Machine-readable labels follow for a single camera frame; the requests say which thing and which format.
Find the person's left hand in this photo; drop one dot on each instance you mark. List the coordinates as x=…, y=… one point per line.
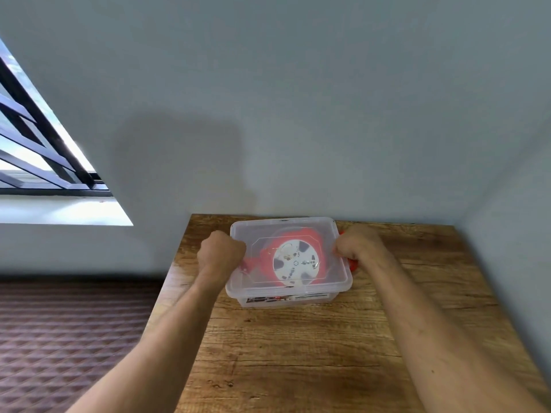
x=219, y=253

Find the person's right hand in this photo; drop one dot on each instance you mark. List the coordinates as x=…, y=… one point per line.
x=357, y=245

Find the person's right fingers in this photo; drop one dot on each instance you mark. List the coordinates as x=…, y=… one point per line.
x=341, y=248

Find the clear plastic storage box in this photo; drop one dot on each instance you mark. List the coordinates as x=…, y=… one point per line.
x=287, y=261

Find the person's right forearm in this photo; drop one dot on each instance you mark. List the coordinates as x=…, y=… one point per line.
x=434, y=335

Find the person's left forearm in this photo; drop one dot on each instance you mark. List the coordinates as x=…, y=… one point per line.
x=159, y=344

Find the wooden table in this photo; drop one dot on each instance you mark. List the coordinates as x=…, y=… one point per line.
x=344, y=335

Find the black barred window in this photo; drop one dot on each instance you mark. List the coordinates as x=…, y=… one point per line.
x=38, y=137

